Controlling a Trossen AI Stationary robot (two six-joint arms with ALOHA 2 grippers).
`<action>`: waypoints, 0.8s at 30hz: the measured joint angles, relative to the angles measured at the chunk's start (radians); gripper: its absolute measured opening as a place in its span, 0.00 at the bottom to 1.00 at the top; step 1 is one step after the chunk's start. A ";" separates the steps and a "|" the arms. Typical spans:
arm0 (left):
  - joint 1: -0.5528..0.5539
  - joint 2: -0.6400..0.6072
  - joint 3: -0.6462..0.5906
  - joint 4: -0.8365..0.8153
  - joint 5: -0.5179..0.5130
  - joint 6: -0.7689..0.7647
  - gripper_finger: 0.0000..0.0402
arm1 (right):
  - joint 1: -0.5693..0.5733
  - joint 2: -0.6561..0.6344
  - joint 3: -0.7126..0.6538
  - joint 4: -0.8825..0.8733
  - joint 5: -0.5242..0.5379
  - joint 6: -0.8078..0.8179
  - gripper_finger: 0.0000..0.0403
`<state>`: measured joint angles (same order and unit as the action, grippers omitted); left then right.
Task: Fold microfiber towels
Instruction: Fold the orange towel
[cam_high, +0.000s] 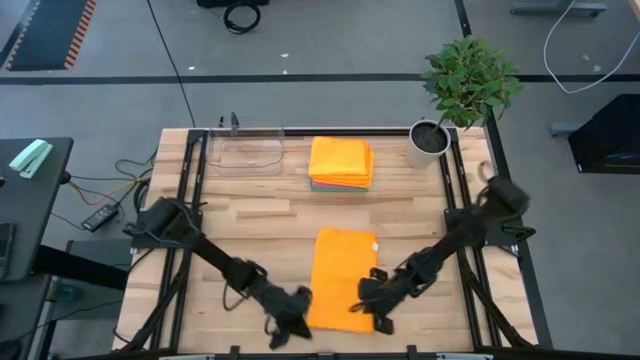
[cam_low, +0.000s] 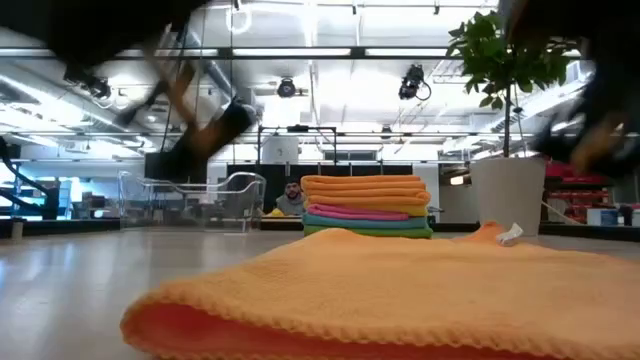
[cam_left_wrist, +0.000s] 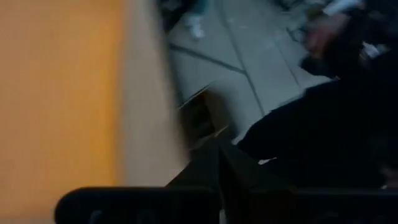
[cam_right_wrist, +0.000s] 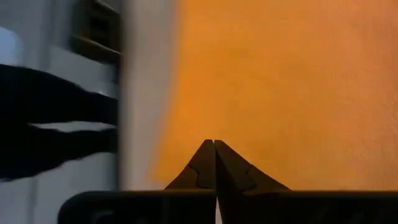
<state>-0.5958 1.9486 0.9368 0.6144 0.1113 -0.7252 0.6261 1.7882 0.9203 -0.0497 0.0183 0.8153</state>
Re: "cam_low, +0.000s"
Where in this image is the green microfiber towel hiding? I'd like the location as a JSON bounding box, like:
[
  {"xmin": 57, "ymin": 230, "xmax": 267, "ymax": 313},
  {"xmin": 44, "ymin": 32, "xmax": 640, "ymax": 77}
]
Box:
[{"xmin": 303, "ymin": 225, "xmax": 434, "ymax": 240}]

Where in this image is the green plant in white pot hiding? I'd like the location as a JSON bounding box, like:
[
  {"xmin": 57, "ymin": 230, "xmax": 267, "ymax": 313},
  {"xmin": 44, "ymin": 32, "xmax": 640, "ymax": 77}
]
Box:
[{"xmin": 444, "ymin": 9, "xmax": 586, "ymax": 236}]

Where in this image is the white blue carton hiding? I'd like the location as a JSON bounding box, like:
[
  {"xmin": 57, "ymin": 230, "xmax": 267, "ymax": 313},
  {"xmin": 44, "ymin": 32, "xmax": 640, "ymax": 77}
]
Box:
[{"xmin": 585, "ymin": 207, "xmax": 620, "ymax": 226}]

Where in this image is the pink microfiber towel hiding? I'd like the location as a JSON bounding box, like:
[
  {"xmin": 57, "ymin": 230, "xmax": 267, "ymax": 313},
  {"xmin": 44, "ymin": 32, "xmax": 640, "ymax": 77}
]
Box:
[{"xmin": 305, "ymin": 203, "xmax": 411, "ymax": 222}]

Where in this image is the yellow slanted rod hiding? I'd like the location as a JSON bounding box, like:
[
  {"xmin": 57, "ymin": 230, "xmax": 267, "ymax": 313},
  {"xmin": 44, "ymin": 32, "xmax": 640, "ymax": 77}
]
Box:
[{"xmin": 542, "ymin": 199, "xmax": 572, "ymax": 224}]

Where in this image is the black hanging camera with cable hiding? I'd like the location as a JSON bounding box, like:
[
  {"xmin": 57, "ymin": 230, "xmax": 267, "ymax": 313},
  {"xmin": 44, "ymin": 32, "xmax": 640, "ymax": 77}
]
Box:
[{"xmin": 398, "ymin": 63, "xmax": 432, "ymax": 101}]

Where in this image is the black background monitor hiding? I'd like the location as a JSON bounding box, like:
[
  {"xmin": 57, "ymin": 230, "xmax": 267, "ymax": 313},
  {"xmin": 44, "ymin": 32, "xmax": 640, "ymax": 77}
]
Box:
[{"xmin": 143, "ymin": 151, "xmax": 209, "ymax": 184}]

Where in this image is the black overhead rig beam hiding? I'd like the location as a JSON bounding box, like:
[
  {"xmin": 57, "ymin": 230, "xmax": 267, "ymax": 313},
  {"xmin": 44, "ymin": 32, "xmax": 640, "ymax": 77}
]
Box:
[{"xmin": 0, "ymin": 45, "xmax": 640, "ymax": 61}]

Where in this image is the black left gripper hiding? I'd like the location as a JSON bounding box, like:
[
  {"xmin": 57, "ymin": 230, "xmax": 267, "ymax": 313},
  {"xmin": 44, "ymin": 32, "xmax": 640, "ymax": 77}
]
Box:
[{"xmin": 115, "ymin": 42, "xmax": 260, "ymax": 184}]

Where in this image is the blue microfiber towel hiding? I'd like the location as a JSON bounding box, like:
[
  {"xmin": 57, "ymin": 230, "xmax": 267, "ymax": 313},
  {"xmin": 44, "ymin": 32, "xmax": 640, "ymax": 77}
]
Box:
[{"xmin": 301, "ymin": 213, "xmax": 430, "ymax": 231}]

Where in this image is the clear plastic container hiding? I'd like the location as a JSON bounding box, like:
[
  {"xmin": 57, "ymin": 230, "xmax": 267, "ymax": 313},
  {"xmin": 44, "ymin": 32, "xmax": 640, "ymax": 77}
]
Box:
[{"xmin": 117, "ymin": 170, "xmax": 268, "ymax": 234}]

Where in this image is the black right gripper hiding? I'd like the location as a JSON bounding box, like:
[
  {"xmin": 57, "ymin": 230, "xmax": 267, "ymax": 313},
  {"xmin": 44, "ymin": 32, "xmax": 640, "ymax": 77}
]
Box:
[{"xmin": 530, "ymin": 47, "xmax": 640, "ymax": 180}]

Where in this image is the black metal stand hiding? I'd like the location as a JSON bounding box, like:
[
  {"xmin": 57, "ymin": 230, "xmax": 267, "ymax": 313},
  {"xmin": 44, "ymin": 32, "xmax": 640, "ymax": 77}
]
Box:
[{"xmin": 257, "ymin": 124, "xmax": 339, "ymax": 179}]

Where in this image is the yellow microfiber towel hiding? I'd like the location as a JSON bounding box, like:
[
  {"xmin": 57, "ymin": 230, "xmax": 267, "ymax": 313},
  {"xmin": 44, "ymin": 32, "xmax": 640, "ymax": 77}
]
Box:
[{"xmin": 304, "ymin": 202, "xmax": 430, "ymax": 218}]

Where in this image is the black ceiling camera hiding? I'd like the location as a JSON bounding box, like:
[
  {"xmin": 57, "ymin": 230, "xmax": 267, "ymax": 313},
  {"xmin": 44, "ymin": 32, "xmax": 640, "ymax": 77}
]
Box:
[{"xmin": 276, "ymin": 77, "xmax": 298, "ymax": 99}]

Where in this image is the person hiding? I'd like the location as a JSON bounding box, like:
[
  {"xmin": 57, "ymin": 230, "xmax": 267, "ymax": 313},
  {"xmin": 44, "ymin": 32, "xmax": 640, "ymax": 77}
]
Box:
[{"xmin": 273, "ymin": 179, "xmax": 308, "ymax": 218}]

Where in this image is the shelf with red bins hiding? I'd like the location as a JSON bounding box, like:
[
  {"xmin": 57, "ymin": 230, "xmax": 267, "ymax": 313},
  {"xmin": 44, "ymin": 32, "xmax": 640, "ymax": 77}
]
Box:
[{"xmin": 543, "ymin": 158, "xmax": 614, "ymax": 224}]

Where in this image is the white background box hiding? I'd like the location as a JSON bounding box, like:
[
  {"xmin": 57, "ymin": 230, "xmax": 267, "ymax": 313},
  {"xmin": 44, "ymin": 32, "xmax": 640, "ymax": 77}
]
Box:
[{"xmin": 261, "ymin": 135, "xmax": 300, "ymax": 165}]

